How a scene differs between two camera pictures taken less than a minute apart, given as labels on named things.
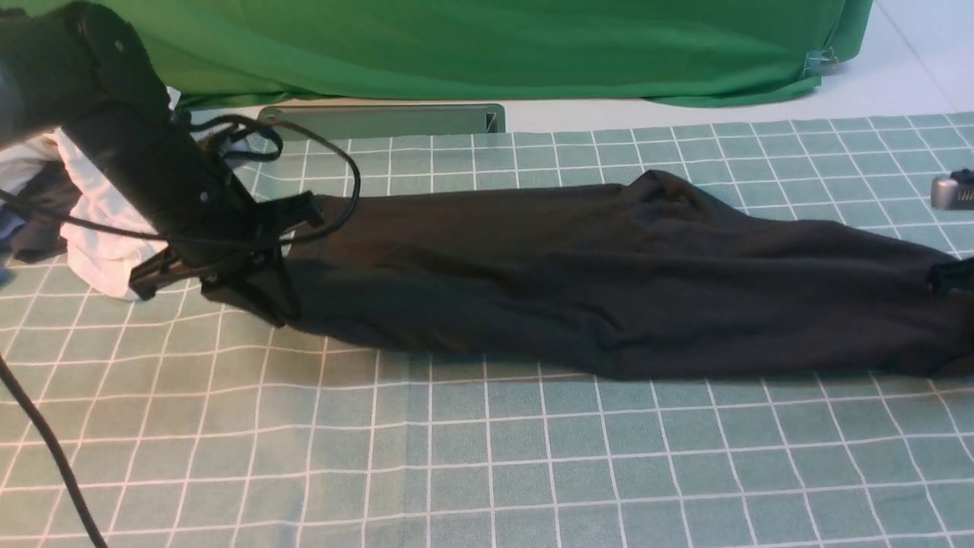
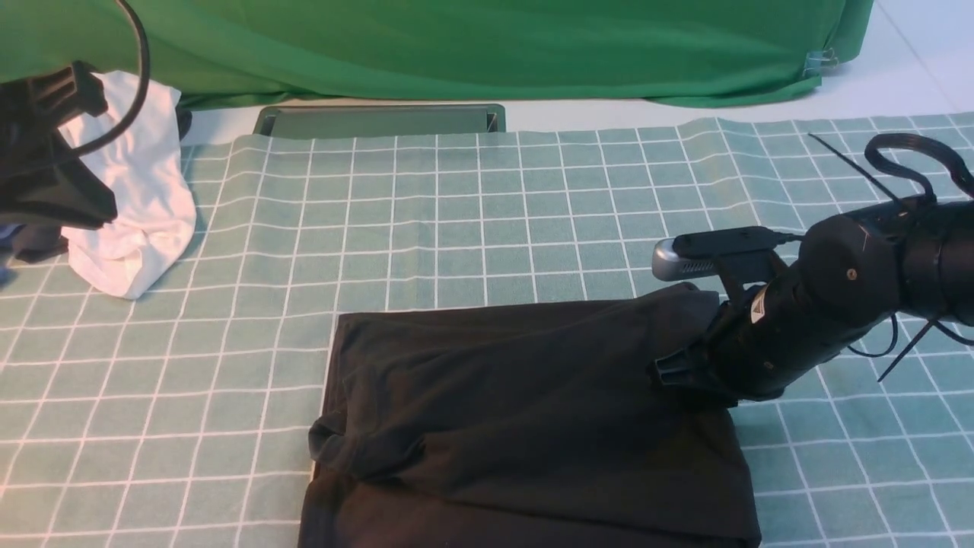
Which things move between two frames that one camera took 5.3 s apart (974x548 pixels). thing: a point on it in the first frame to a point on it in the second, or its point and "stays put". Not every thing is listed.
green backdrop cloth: (657, 52) stays put
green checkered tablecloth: (194, 423) stays put
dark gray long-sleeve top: (650, 276) to (533, 422)
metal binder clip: (819, 62) stays put
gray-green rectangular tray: (307, 120) stays put
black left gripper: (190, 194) to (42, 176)
